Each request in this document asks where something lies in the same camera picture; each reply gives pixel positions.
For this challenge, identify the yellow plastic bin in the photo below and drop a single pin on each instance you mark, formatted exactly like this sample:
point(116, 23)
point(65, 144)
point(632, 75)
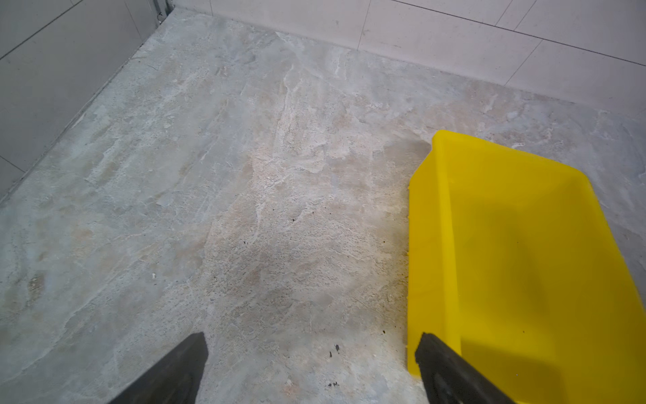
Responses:
point(512, 264)

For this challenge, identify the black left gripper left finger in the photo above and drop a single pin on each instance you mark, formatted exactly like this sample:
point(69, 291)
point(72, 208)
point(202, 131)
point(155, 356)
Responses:
point(173, 379)

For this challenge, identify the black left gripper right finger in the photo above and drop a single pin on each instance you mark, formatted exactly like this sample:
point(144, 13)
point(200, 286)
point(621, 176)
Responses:
point(448, 378)

